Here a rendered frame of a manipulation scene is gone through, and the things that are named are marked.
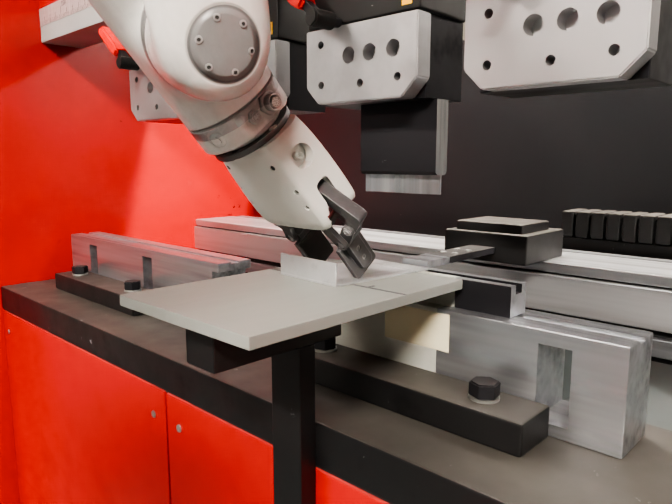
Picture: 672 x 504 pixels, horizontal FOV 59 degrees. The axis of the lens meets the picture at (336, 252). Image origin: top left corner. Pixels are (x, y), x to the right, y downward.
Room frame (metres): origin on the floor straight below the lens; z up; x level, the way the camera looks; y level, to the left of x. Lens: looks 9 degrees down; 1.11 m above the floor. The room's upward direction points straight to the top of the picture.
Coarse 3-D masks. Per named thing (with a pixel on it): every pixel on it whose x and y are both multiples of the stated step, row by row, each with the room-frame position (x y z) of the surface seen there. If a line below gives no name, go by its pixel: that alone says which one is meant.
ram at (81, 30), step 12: (48, 0) 1.16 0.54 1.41; (84, 12) 1.06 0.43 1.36; (96, 12) 1.03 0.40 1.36; (48, 24) 1.17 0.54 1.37; (60, 24) 1.13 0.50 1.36; (72, 24) 1.10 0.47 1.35; (84, 24) 1.06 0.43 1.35; (96, 24) 1.04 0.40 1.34; (48, 36) 1.17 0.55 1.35; (60, 36) 1.14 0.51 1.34; (72, 36) 1.14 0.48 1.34; (84, 36) 1.14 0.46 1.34; (96, 36) 1.14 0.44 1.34
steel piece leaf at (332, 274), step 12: (288, 264) 0.58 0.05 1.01; (300, 264) 0.57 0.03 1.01; (312, 264) 0.55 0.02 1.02; (324, 264) 0.54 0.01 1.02; (336, 264) 0.53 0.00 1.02; (372, 264) 0.64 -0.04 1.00; (300, 276) 0.57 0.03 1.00; (312, 276) 0.55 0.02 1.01; (324, 276) 0.54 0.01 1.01; (336, 276) 0.53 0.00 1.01; (348, 276) 0.57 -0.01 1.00; (372, 276) 0.57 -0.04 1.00; (384, 276) 0.57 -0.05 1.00
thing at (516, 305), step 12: (408, 264) 0.65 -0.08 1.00; (468, 276) 0.59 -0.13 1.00; (480, 276) 0.58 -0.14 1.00; (468, 288) 0.56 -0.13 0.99; (480, 288) 0.55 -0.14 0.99; (492, 288) 0.55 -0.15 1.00; (504, 288) 0.54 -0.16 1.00; (516, 288) 0.55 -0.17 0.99; (456, 300) 0.57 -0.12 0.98; (468, 300) 0.56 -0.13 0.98; (480, 300) 0.55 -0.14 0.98; (492, 300) 0.55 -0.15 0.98; (504, 300) 0.54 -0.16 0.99; (516, 300) 0.54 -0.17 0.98; (492, 312) 0.55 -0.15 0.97; (504, 312) 0.54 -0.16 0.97; (516, 312) 0.54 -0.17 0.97
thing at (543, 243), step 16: (464, 224) 0.79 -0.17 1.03; (480, 224) 0.77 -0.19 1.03; (496, 224) 0.76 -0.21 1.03; (512, 224) 0.75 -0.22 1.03; (528, 224) 0.75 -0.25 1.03; (544, 224) 0.78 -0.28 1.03; (448, 240) 0.80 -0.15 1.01; (464, 240) 0.78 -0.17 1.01; (480, 240) 0.76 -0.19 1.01; (496, 240) 0.75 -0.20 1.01; (512, 240) 0.73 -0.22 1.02; (528, 240) 0.72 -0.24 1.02; (544, 240) 0.75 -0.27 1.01; (560, 240) 0.79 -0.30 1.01; (416, 256) 0.67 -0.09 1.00; (432, 256) 0.67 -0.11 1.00; (448, 256) 0.67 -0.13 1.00; (464, 256) 0.69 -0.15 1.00; (480, 256) 0.72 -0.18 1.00; (496, 256) 0.75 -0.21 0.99; (512, 256) 0.73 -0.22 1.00; (528, 256) 0.72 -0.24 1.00; (544, 256) 0.76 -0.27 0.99
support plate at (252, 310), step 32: (160, 288) 0.52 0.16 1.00; (192, 288) 0.52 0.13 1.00; (224, 288) 0.52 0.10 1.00; (256, 288) 0.52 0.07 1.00; (288, 288) 0.52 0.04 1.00; (320, 288) 0.52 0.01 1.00; (352, 288) 0.52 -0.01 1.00; (384, 288) 0.52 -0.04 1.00; (416, 288) 0.52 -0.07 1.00; (448, 288) 0.55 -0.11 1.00; (192, 320) 0.42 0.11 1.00; (224, 320) 0.42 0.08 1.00; (256, 320) 0.42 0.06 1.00; (288, 320) 0.42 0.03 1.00; (320, 320) 0.42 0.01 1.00; (352, 320) 0.45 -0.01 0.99
